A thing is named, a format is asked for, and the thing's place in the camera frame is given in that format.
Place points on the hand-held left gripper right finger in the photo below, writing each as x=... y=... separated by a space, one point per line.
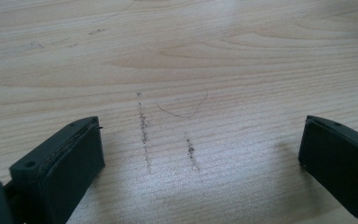
x=341 y=161

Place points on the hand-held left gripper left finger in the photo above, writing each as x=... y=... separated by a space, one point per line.
x=65 y=165

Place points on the thin dark hair strand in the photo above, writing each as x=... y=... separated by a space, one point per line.
x=183 y=116

